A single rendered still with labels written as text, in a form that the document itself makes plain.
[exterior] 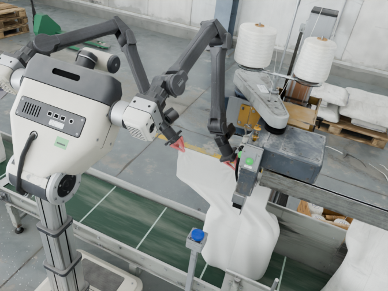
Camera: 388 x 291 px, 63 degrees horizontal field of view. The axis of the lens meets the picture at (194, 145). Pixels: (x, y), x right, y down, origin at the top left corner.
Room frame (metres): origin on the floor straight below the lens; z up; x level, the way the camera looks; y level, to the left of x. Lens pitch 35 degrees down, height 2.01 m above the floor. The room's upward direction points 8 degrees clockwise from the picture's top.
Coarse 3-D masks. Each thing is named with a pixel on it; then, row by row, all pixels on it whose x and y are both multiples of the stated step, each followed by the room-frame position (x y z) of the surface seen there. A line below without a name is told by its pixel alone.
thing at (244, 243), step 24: (192, 168) 1.28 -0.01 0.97; (216, 168) 1.24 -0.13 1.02; (216, 192) 1.23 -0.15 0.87; (264, 192) 1.16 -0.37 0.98; (216, 216) 1.15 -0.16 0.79; (240, 216) 1.13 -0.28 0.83; (264, 216) 1.13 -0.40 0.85; (216, 240) 1.13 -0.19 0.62; (240, 240) 1.08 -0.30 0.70; (264, 240) 1.06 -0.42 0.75; (216, 264) 1.12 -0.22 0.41; (240, 264) 1.07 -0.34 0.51; (264, 264) 1.05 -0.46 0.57
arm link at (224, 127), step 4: (224, 124) 1.23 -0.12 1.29; (228, 124) 1.30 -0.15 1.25; (232, 124) 1.32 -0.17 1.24; (224, 128) 1.22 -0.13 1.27; (228, 128) 1.28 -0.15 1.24; (232, 128) 1.30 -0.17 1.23; (212, 132) 1.25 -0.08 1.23; (216, 132) 1.24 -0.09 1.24; (220, 132) 1.23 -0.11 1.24; (224, 132) 1.22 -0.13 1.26; (228, 132) 1.27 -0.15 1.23; (232, 132) 1.28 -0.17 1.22
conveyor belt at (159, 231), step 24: (96, 192) 1.60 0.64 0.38; (120, 192) 1.63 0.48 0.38; (72, 216) 1.36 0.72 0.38; (96, 216) 1.39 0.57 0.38; (120, 216) 1.41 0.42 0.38; (144, 216) 1.44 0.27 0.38; (168, 216) 1.47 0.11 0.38; (120, 240) 1.23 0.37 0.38; (144, 240) 1.25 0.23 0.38; (168, 240) 1.27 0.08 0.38; (288, 264) 1.21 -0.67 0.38; (288, 288) 1.05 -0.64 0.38; (312, 288) 1.07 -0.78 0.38
